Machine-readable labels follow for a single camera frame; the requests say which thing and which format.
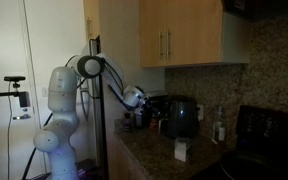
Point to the wooden upper cabinet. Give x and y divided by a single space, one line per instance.
190 30

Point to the black air fryer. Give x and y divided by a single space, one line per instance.
183 116

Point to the black red whey bag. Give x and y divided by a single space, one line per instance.
154 122

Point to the black range hood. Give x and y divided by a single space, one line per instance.
267 8

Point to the clear soap bottle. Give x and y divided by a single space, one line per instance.
218 128

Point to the black pan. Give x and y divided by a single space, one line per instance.
254 168

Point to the wooden base cabinet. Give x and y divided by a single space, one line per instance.
124 163

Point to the white light switch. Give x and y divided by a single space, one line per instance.
45 91

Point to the small white box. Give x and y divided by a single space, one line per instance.
182 150

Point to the small dark bottle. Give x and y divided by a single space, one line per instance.
127 122

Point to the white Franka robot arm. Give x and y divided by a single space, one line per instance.
62 93

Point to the black stove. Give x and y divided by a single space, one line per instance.
270 130

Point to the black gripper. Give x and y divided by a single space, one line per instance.
148 104

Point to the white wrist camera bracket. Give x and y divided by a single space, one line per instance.
138 110

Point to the white wall outlet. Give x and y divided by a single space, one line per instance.
200 112

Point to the stainless steel refrigerator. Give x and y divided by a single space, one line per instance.
99 133

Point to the black camera on stand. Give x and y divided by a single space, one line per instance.
14 78

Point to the black stand boom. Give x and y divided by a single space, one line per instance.
23 98

